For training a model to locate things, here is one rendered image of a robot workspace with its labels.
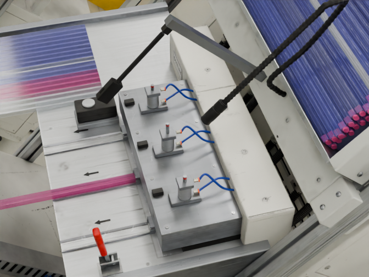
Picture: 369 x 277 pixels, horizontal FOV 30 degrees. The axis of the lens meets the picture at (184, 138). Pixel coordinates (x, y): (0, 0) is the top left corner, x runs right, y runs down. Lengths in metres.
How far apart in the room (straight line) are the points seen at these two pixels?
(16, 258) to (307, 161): 0.73
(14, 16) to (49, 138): 1.21
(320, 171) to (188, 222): 0.22
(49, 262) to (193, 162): 0.55
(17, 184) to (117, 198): 0.61
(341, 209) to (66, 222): 0.46
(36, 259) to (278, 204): 0.67
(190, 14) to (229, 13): 2.69
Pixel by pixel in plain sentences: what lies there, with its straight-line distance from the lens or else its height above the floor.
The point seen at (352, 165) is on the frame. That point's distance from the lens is 1.01.
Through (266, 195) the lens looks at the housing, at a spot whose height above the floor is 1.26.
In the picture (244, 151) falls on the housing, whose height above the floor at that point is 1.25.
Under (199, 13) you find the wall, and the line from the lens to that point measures 3.99.
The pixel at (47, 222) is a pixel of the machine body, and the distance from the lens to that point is 1.76.
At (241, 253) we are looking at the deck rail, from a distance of 1.13.
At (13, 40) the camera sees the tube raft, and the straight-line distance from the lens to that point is 1.54.
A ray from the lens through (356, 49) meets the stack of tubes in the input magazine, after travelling 1.08.
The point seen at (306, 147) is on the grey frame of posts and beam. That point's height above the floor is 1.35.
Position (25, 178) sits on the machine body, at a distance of 1.82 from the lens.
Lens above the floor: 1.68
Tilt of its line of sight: 24 degrees down
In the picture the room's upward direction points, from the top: 46 degrees clockwise
